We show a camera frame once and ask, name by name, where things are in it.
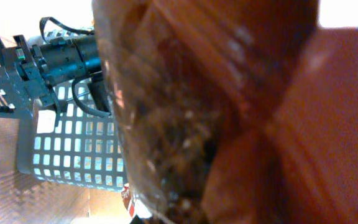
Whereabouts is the grey plastic basket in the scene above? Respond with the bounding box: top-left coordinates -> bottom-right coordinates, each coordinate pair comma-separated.
0,39 -> 127,192

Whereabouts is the black left camera cable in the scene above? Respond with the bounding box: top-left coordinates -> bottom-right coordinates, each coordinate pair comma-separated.
39,16 -> 111,119

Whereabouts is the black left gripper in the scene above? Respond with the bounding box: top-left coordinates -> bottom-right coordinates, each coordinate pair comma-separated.
2,35 -> 111,114

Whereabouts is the red Top chocolate bar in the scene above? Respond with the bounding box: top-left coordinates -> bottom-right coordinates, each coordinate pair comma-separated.
92,1 -> 358,223

